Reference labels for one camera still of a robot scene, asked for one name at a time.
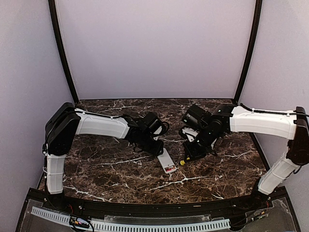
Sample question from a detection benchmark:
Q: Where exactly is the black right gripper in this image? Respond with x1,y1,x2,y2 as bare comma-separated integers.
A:
182,125,216,163

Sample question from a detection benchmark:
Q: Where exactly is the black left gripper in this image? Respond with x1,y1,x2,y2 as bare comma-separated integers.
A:
138,132,164,157

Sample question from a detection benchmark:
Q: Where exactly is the white remote control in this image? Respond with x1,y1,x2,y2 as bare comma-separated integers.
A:
157,148,177,174

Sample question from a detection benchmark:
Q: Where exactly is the yellow handled screwdriver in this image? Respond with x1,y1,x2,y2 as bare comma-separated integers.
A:
179,157,191,166

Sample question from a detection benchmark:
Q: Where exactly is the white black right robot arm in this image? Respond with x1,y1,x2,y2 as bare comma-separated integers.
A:
179,104,309,210

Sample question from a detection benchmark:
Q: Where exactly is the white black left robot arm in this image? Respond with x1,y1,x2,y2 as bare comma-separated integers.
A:
42,102,169,211

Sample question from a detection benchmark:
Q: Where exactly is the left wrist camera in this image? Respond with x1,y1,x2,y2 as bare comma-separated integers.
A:
152,121,169,140

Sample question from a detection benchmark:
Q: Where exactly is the black front rail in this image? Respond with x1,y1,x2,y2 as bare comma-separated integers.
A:
26,187,287,218

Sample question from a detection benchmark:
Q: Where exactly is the white slotted cable duct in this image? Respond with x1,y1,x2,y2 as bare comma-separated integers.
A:
31,206,230,232

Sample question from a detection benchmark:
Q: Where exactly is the black right frame post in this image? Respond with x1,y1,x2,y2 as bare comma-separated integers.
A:
233,0,263,104

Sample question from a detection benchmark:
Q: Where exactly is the black frame post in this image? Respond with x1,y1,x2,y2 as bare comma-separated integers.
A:
48,0,79,104
233,0,263,104

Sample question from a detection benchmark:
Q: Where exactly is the black left frame post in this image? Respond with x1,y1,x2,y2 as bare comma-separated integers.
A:
48,0,79,104

